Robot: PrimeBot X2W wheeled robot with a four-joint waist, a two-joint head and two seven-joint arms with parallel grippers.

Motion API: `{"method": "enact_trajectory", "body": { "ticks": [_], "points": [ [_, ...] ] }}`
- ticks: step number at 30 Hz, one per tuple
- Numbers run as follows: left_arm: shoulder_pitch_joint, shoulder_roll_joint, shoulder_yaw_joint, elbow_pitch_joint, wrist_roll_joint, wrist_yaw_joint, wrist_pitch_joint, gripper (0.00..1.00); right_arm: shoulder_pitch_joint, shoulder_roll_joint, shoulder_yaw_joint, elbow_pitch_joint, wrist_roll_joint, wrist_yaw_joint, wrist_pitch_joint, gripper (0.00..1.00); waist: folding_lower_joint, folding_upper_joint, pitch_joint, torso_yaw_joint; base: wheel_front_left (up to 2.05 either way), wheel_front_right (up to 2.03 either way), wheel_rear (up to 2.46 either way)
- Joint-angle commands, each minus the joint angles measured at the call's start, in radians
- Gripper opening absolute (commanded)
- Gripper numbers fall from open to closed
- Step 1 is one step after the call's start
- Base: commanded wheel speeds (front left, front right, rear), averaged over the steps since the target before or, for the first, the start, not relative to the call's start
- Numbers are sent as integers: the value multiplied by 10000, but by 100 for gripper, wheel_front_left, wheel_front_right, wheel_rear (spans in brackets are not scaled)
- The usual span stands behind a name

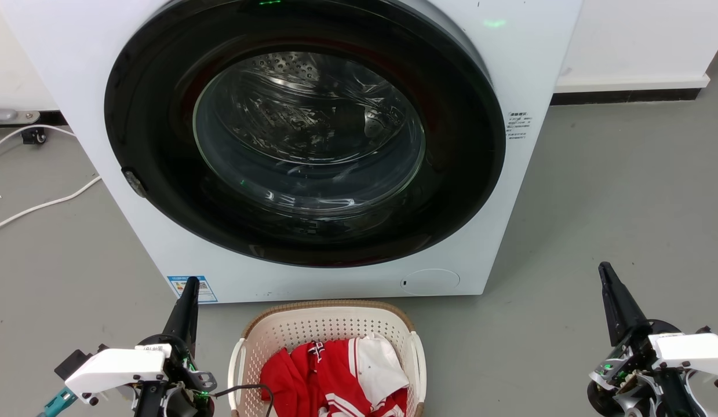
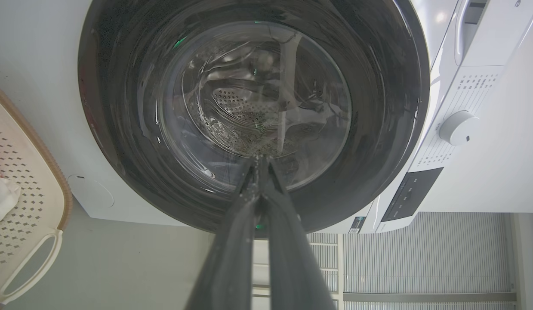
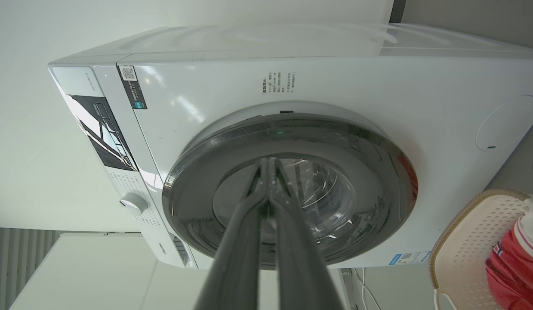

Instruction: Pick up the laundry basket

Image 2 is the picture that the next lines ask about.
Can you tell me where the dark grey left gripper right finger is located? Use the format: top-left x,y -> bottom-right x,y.
261,158 -> 337,310

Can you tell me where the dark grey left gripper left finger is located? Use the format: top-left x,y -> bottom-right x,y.
184,159 -> 259,310

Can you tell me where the beige perforated laundry basket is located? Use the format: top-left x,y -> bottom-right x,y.
0,81 -> 73,307

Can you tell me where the grey ribbed cabinet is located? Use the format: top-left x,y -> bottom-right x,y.
252,212 -> 519,310

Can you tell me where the black display control panel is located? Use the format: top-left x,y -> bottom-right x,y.
381,167 -> 444,223

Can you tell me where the round white filter cover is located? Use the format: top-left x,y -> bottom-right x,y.
68,174 -> 115,210

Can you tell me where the round black washing machine door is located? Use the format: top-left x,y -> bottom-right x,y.
77,0 -> 431,236

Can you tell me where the white round control dial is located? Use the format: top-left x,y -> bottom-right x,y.
439,111 -> 480,146

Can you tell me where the white cloth with red trim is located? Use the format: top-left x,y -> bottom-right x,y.
0,166 -> 22,257

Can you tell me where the white washing machine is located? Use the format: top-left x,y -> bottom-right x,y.
0,0 -> 533,235

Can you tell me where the white detergent drawer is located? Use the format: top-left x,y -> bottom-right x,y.
454,0 -> 533,67

